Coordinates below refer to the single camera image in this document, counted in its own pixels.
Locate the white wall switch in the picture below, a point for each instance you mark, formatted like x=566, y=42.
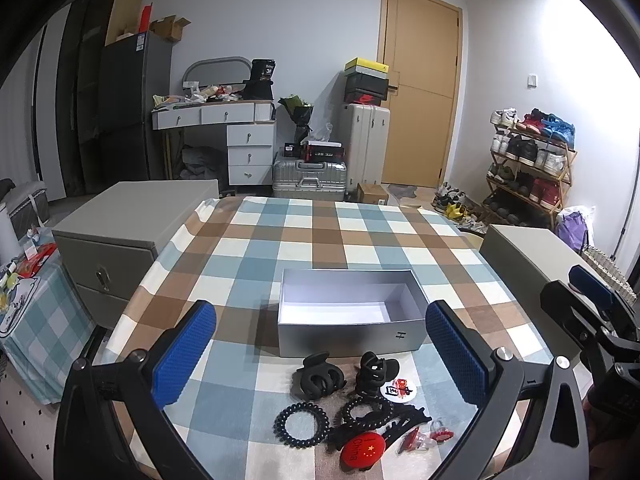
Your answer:
x=532, y=81

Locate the silver aluminium suitcase lying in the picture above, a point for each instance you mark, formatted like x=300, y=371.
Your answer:
x=294, y=178

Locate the long black toothed hair clip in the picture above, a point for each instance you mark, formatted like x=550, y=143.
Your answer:
x=361, y=415

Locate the open cardboard box on fridge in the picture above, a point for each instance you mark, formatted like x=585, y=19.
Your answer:
x=170, y=27

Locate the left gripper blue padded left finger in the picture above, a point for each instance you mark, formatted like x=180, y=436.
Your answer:
x=89, y=442

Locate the white upright suitcase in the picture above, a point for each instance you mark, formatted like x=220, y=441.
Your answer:
x=363, y=131

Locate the oval grey mirror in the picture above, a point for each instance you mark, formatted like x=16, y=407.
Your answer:
x=231, y=71

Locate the grey cabinet on right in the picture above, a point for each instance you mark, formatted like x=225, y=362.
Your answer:
x=526, y=259

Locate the red clear small hair clips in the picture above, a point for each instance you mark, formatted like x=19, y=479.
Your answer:
x=423, y=440

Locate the grey nightstand with drawers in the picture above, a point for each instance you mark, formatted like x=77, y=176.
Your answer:
x=109, y=243

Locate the white desk with drawers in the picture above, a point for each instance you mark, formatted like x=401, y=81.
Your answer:
x=249, y=134

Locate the large black hair claw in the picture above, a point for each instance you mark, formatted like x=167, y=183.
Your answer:
x=317, y=378

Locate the white round printed badge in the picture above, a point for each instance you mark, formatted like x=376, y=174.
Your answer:
x=399, y=390

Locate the wooden shoe rack with shoes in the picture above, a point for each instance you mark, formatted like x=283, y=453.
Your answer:
x=531, y=167

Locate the red China flag badge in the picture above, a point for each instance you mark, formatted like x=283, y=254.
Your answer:
x=363, y=451

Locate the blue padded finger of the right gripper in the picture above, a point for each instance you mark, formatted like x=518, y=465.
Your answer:
x=591, y=287

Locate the dark grey refrigerator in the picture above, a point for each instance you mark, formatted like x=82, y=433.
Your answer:
x=133, y=72

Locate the black red box on suitcase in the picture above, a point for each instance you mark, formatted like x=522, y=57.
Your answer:
x=315, y=152

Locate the small brown cardboard box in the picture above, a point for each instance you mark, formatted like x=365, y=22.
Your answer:
x=372, y=194

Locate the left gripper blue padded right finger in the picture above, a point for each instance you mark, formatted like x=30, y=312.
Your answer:
x=552, y=442

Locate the wooden door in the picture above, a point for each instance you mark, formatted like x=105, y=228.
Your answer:
x=421, y=43

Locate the silver grey open box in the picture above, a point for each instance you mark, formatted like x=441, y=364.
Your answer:
x=350, y=312

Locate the plaid blue brown tablecloth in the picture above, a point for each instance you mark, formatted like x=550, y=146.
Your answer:
x=266, y=265

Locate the purple bag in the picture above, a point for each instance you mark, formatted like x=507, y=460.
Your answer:
x=572, y=229

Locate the stack of shoe boxes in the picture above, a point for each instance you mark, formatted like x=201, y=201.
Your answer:
x=366, y=82

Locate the black flower bouquet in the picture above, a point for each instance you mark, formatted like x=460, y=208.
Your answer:
x=300, y=113

